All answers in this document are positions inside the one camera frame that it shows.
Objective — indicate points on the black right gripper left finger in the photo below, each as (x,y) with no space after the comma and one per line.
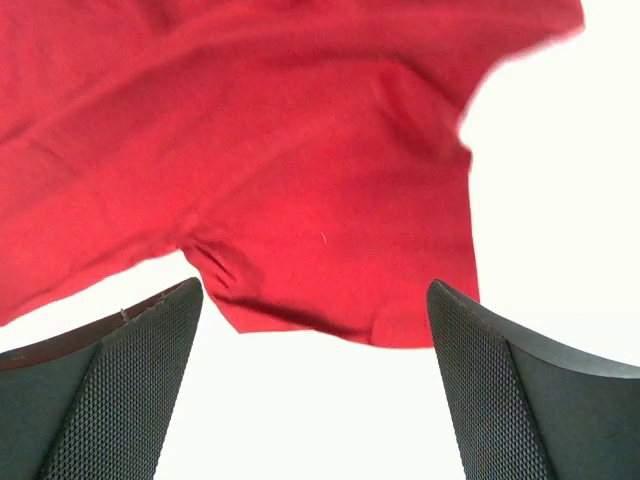
(95,403)

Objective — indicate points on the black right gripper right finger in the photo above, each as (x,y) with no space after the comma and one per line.
(524,406)

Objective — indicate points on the dark red t shirt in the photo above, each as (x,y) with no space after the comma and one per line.
(304,156)

